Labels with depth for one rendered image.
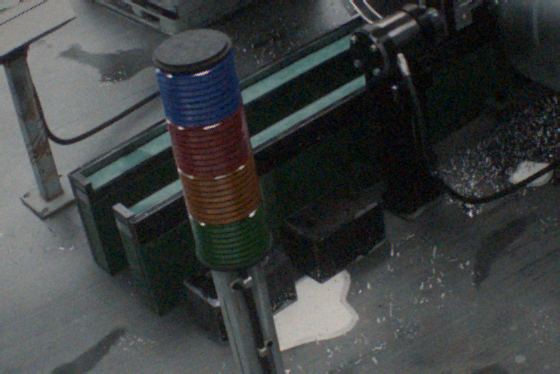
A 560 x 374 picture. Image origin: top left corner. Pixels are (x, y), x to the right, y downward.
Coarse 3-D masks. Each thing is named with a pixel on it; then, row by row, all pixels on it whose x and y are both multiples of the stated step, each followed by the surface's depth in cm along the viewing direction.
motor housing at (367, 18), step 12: (360, 0) 146; (372, 0) 147; (384, 0) 147; (396, 0) 147; (408, 0) 148; (420, 0) 134; (456, 0) 136; (468, 0) 138; (480, 0) 139; (360, 12) 145; (372, 12) 146; (384, 12) 146
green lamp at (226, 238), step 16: (256, 208) 94; (192, 224) 95; (208, 224) 93; (224, 224) 93; (240, 224) 93; (256, 224) 94; (208, 240) 94; (224, 240) 94; (240, 240) 94; (256, 240) 95; (208, 256) 95; (224, 256) 95; (240, 256) 94; (256, 256) 95
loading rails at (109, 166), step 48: (336, 48) 145; (480, 48) 145; (288, 96) 141; (336, 96) 136; (432, 96) 142; (480, 96) 148; (144, 144) 134; (288, 144) 130; (336, 144) 135; (432, 144) 146; (96, 192) 128; (144, 192) 133; (288, 192) 133; (96, 240) 132; (144, 240) 122; (192, 240) 126; (144, 288) 127
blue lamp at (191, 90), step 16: (224, 64) 86; (160, 80) 87; (176, 80) 85; (192, 80) 85; (208, 80) 86; (224, 80) 86; (176, 96) 86; (192, 96) 86; (208, 96) 86; (224, 96) 87; (240, 96) 89; (176, 112) 87; (192, 112) 87; (208, 112) 87; (224, 112) 88
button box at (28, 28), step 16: (32, 0) 135; (48, 0) 136; (64, 0) 137; (0, 16) 133; (16, 16) 134; (32, 16) 135; (48, 16) 136; (64, 16) 137; (0, 32) 133; (16, 32) 134; (32, 32) 135; (48, 32) 137; (0, 48) 133; (16, 48) 134
